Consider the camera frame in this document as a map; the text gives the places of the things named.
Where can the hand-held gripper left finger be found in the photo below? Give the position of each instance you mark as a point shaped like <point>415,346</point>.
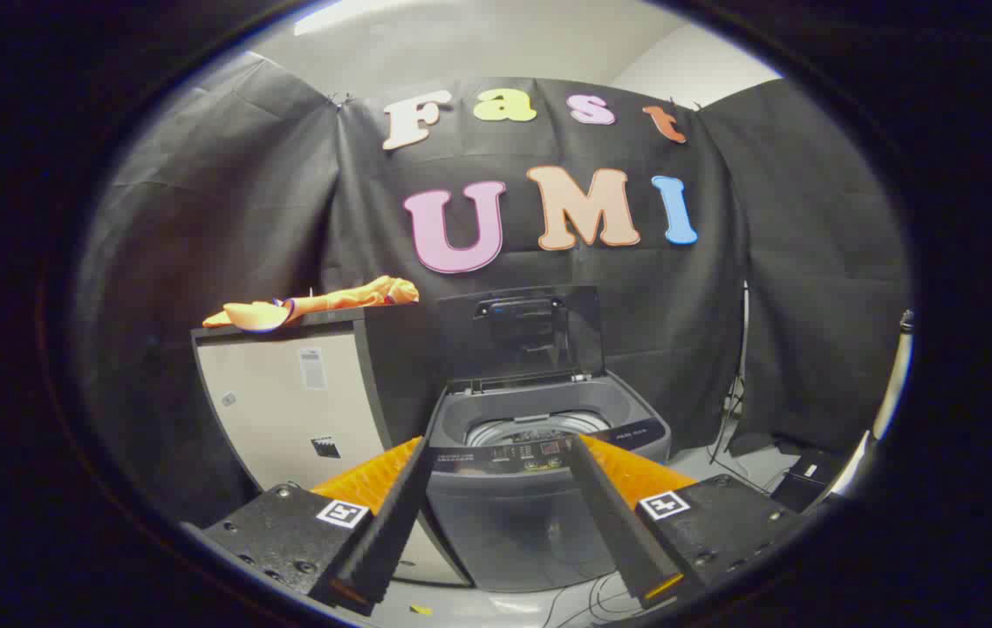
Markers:
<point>391,532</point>

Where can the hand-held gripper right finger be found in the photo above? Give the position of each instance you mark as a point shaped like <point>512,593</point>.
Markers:
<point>618,523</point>

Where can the black backdrop cloth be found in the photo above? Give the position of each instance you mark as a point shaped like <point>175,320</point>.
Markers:
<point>653,323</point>

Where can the grey washing machine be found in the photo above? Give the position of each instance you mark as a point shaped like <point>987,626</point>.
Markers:
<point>504,523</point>

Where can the black box on floor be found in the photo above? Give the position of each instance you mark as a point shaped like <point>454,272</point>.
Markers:
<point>805,480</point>

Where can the orange garment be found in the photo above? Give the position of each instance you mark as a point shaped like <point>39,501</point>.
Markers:
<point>330,302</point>

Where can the white cabinet with dark top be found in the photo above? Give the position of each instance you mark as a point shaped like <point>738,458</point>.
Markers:
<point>286,410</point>

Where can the thin metal stand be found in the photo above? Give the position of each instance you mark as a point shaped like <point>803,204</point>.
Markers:
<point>735,392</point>

